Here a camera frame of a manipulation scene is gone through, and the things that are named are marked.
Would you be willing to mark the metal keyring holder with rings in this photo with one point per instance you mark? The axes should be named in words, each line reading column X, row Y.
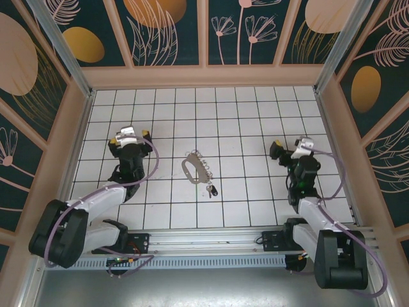
column 198, row 169

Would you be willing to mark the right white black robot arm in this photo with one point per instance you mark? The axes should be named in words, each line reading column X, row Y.
column 314, row 214

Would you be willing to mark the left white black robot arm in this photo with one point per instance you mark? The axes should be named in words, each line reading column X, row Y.
column 102, row 198

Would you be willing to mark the yellow power connector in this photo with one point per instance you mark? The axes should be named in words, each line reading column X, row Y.
column 302, row 256
column 131, row 262

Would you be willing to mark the grey metal sheet panel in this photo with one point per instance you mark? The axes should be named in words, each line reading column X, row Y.
column 204, row 288

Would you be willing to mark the aluminium side rail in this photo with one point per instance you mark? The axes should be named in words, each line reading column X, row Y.
column 329, row 128

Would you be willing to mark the aluminium corner post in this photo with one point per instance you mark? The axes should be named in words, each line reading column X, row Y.
column 64, row 51
column 341, row 44

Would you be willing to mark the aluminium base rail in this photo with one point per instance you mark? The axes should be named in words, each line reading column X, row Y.
column 204, row 241

